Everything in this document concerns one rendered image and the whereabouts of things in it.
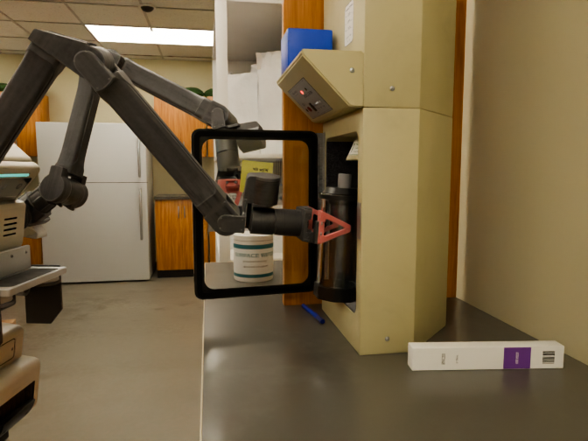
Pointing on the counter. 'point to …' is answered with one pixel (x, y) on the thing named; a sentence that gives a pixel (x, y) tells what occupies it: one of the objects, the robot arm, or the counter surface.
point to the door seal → (200, 213)
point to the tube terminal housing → (398, 169)
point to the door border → (202, 215)
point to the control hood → (328, 79)
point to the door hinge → (321, 164)
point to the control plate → (309, 98)
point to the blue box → (314, 38)
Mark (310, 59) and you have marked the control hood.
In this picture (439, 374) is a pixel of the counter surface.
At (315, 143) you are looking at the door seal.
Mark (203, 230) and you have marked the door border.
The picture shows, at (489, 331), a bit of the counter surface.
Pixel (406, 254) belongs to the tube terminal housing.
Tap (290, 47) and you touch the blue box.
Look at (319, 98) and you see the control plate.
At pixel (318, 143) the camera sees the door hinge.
